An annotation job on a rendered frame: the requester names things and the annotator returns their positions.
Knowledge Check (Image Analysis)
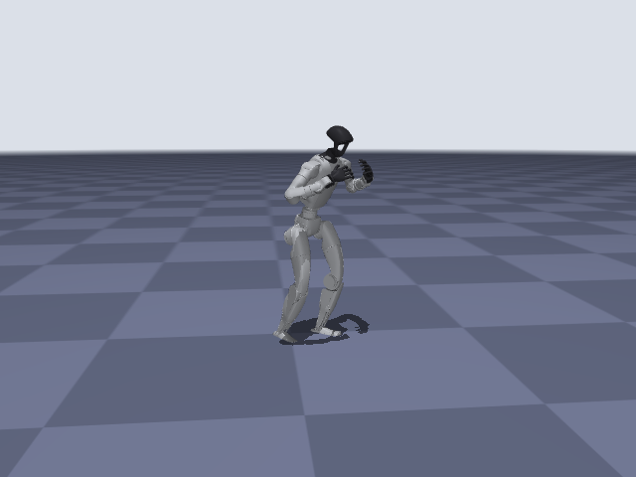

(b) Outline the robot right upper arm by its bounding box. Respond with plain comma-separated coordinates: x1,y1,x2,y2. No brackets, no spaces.
284,160,320,205

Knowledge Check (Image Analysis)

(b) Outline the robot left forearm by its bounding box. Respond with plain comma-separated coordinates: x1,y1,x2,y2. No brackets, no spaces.
354,176,374,191

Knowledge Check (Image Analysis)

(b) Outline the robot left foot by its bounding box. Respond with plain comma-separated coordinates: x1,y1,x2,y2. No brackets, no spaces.
310,326,342,336

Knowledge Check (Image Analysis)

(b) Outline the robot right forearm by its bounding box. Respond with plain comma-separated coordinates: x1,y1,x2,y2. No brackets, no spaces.
285,176,332,200

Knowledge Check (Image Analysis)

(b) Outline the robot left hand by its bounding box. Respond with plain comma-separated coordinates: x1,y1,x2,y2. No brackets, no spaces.
358,159,374,183

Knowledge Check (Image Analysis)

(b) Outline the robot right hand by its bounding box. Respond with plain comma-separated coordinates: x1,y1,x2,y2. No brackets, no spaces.
320,165,355,189

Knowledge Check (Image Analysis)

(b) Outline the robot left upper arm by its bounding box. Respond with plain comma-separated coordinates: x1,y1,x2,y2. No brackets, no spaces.
341,157,357,193

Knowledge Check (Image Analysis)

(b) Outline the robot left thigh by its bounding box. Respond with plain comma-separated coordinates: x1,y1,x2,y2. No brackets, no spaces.
313,221,344,290

